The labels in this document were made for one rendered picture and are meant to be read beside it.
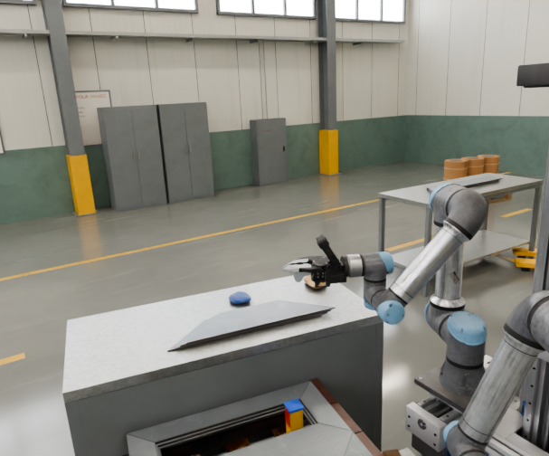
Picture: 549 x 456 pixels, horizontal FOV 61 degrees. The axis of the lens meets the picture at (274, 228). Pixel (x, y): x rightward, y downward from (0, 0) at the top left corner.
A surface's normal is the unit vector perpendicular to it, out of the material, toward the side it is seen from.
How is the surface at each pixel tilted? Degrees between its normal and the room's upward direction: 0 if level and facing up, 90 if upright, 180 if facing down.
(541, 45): 90
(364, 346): 90
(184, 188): 90
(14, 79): 90
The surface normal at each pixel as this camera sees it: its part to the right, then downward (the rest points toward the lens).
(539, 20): -0.85, 0.18
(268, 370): 0.37, 0.24
